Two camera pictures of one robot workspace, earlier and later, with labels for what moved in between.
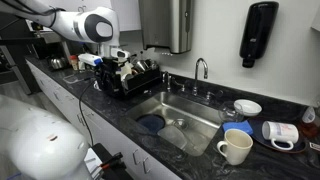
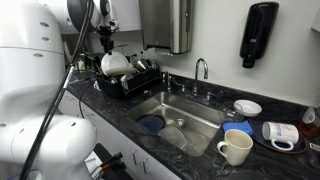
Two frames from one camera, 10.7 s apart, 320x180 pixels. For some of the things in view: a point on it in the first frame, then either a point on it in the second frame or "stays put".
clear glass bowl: x=228 y=113 stays put
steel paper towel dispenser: x=167 y=23 stays put
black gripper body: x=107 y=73 → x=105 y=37
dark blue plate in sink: x=151 y=122 stays put
